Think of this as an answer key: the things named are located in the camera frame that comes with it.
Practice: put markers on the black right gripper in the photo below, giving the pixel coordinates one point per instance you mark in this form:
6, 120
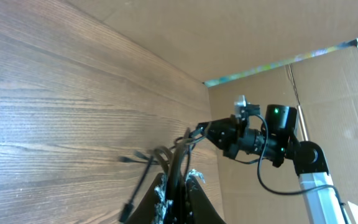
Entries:
224, 133

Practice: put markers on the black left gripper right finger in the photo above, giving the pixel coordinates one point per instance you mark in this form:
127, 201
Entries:
201, 210

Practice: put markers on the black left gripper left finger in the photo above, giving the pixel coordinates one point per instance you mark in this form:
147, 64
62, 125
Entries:
153, 207

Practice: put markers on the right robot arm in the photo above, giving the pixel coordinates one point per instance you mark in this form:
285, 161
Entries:
273, 137

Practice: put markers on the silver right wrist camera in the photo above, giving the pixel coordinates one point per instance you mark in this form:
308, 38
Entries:
240, 106

